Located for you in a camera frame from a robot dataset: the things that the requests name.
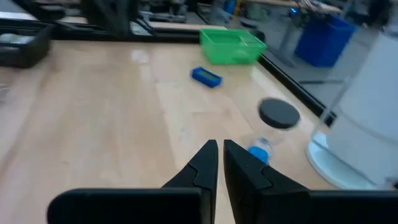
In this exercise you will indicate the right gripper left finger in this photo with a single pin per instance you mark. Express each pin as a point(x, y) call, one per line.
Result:
point(202, 174)

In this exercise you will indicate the blue digital timer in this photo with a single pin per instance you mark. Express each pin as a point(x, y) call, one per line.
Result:
point(206, 77)

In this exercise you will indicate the black plastic tray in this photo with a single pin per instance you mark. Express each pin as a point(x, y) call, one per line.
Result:
point(28, 53)

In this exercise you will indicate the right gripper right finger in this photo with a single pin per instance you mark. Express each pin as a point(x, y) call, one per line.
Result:
point(245, 180)

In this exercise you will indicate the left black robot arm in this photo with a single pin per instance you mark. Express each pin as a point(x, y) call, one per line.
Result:
point(109, 15)

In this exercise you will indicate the green plastic bin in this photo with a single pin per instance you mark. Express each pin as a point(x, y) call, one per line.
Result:
point(230, 49)

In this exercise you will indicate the blue storage bin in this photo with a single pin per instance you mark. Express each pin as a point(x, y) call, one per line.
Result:
point(323, 40)

